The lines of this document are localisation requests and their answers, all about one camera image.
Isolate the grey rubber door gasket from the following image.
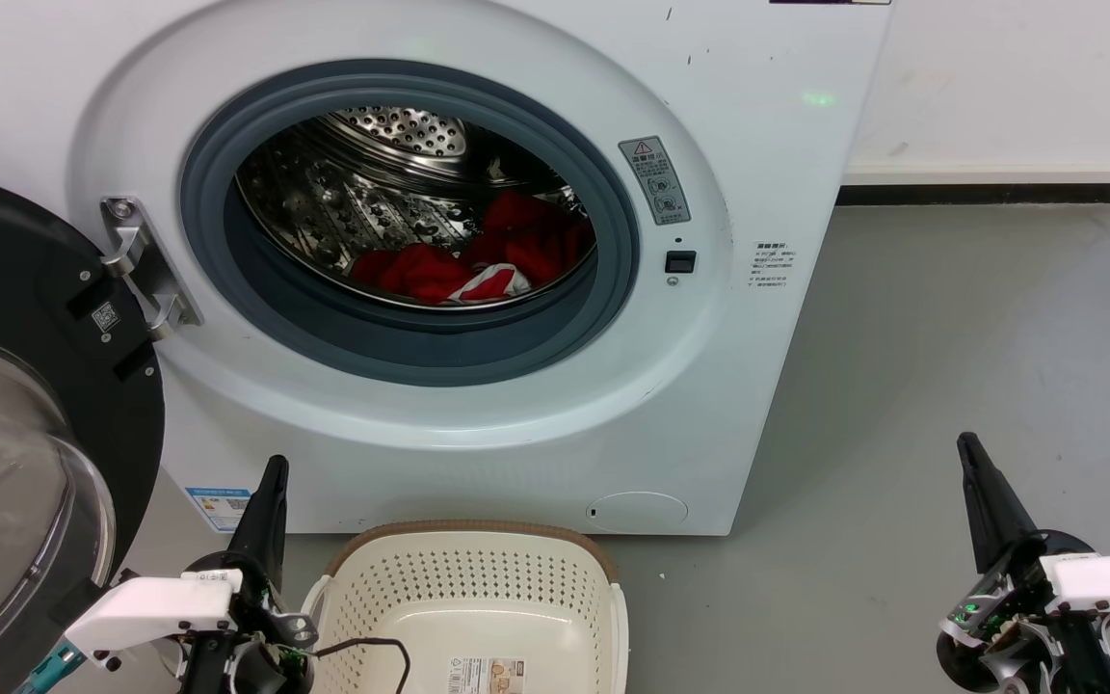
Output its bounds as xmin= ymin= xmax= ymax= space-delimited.
xmin=179 ymin=60 xmax=641 ymax=388

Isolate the white front-load washing machine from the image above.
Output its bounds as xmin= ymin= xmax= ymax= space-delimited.
xmin=0 ymin=0 xmax=893 ymax=537

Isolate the round filter cover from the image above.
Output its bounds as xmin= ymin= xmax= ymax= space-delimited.
xmin=586 ymin=492 xmax=689 ymax=534

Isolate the metal door hinge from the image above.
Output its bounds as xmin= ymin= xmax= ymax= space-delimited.
xmin=100 ymin=196 xmax=202 ymax=341

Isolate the blue energy label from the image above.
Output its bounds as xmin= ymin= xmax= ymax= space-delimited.
xmin=184 ymin=486 xmax=253 ymax=534

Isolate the red and white garment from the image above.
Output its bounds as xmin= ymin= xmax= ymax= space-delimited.
xmin=348 ymin=189 xmax=595 ymax=307

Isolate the grey warning label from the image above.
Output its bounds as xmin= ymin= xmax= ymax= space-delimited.
xmin=619 ymin=135 xmax=692 ymax=227

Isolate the cream perforated laundry basket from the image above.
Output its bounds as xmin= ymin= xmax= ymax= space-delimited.
xmin=300 ymin=520 xmax=630 ymax=694

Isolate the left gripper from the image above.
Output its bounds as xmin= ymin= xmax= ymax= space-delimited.
xmin=64 ymin=455 xmax=318 ymax=694

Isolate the teal left cable connector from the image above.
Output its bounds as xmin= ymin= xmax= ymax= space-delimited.
xmin=13 ymin=641 xmax=86 ymax=694

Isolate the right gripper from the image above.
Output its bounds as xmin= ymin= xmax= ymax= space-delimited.
xmin=936 ymin=432 xmax=1110 ymax=694

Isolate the stainless steel washing machine drum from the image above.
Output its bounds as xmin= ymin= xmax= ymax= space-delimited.
xmin=235 ymin=106 xmax=596 ymax=311

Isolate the white and black baseboard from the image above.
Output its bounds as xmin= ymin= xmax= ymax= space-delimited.
xmin=836 ymin=159 xmax=1110 ymax=206

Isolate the small text sticker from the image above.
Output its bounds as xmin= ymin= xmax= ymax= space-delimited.
xmin=751 ymin=241 xmax=794 ymax=291

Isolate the black washing machine door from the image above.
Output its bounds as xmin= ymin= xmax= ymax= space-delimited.
xmin=0 ymin=169 xmax=166 ymax=694

